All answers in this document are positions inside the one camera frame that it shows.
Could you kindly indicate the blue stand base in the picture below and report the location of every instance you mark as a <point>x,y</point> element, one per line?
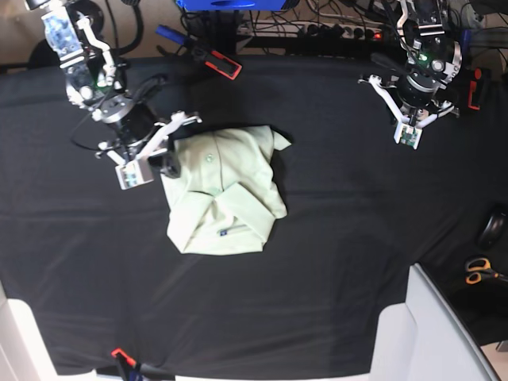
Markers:
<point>204,5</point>

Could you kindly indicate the black round object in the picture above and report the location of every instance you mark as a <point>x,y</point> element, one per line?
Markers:
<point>493,227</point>

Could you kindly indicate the red black clamp top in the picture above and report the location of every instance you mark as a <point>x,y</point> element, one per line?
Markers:
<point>217,62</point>

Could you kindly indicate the blue clamp right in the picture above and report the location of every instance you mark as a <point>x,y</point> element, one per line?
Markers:
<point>465,41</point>

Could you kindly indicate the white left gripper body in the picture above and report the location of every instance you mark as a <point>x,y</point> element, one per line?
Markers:
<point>411,108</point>

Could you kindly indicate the blue clamp bottom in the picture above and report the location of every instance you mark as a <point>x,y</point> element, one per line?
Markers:
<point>142,373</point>

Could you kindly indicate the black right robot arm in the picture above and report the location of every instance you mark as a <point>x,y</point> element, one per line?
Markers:
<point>93,71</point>

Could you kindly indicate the blue handled tool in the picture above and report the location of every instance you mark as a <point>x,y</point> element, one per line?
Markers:
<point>171,34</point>

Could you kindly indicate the white box right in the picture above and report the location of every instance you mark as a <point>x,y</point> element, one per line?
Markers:
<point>423,339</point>

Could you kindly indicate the white box left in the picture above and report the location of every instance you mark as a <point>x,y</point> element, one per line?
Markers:
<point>23,353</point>

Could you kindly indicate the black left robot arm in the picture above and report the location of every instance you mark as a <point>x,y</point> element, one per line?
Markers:
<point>433,57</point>

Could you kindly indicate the light green T-shirt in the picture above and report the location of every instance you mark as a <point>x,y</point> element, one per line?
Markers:
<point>225,201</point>

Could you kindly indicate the red clamp bottom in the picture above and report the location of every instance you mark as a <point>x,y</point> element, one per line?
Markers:
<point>119,353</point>

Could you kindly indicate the red black clamp right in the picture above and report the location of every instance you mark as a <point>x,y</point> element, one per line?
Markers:
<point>478,87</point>

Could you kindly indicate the white box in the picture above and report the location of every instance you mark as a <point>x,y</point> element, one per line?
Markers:
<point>423,339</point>
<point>23,353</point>

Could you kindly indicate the black table cloth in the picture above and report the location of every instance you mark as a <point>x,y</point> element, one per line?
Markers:
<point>96,267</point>

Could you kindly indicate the blue clamp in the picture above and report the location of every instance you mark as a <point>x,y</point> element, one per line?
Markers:
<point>142,373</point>
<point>465,41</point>

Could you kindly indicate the red black clamp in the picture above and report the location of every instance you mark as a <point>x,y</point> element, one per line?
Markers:
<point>478,87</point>
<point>217,62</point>

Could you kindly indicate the orange handled scissors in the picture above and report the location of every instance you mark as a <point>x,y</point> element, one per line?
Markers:
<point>479,270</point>

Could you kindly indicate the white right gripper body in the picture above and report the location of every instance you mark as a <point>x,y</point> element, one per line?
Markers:
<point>139,137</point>

